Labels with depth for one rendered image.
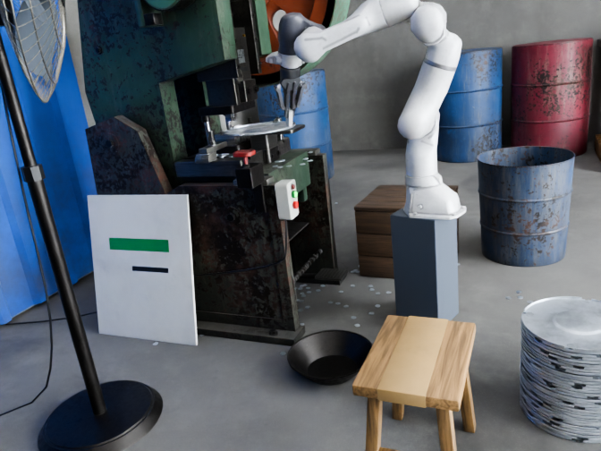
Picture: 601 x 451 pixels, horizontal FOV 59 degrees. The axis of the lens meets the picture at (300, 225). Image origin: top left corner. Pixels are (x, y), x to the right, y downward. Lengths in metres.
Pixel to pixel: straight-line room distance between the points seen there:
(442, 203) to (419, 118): 0.31
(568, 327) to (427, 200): 0.64
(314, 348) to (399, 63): 3.78
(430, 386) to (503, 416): 0.50
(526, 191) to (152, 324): 1.69
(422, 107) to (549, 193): 0.91
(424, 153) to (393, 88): 3.47
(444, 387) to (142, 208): 1.41
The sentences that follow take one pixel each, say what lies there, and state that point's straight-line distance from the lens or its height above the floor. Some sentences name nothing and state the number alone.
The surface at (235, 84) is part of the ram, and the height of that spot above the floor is 0.97.
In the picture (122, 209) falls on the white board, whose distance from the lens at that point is 2.29.
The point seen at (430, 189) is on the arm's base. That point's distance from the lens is 1.94.
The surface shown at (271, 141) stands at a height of 0.73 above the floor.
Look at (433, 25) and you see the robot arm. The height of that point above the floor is 1.09.
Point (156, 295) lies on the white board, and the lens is 2.26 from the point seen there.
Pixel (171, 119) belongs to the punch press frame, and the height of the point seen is 0.86.
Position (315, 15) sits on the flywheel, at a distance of 2.39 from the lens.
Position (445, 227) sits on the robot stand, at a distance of 2.00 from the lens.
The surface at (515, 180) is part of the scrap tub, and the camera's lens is 2.51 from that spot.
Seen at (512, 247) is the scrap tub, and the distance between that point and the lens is 2.63.
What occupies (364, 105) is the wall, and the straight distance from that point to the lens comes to 5.47.
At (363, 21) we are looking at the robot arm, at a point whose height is 1.13.
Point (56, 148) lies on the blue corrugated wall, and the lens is 3.05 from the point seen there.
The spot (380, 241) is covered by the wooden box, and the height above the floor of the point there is 0.19.
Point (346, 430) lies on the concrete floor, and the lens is 1.67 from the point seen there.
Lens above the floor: 1.08
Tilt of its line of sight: 19 degrees down
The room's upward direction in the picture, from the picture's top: 7 degrees counter-clockwise
